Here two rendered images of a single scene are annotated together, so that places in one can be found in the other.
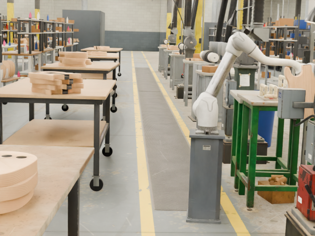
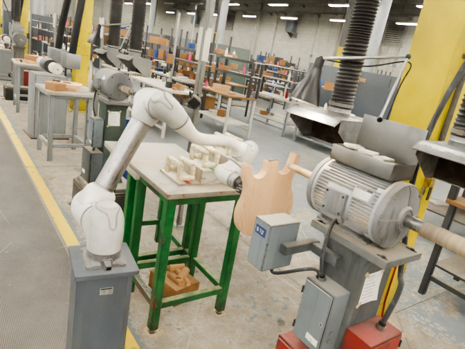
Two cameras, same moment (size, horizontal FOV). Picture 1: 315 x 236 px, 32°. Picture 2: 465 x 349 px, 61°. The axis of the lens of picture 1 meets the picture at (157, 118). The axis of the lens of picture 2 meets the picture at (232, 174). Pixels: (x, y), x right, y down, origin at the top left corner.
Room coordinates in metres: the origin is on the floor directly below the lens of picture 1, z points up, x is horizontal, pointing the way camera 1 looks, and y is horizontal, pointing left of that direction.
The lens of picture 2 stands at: (2.59, 0.10, 1.70)
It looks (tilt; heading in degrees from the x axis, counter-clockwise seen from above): 17 degrees down; 325
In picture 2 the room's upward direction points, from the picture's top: 11 degrees clockwise
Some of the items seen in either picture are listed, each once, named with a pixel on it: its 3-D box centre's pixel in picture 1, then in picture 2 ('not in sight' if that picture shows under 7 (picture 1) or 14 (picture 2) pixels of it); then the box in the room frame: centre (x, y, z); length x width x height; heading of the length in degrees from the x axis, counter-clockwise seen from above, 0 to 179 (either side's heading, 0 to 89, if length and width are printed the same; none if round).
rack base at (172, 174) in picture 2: (268, 98); (179, 176); (4.66, -0.95, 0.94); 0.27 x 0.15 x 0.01; 3
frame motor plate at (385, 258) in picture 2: not in sight; (364, 237); (3.46, -1.19, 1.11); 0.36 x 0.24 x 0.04; 3
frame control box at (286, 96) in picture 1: (297, 109); (287, 254); (3.60, -0.93, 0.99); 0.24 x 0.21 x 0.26; 3
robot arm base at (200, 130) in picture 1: (207, 129); (104, 255); (4.20, -0.39, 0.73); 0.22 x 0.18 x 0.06; 176
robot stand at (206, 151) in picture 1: (205, 175); (97, 320); (4.22, -0.39, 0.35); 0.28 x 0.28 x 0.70; 86
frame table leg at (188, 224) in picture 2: (292, 145); (189, 220); (5.01, -1.27, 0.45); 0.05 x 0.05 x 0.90; 3
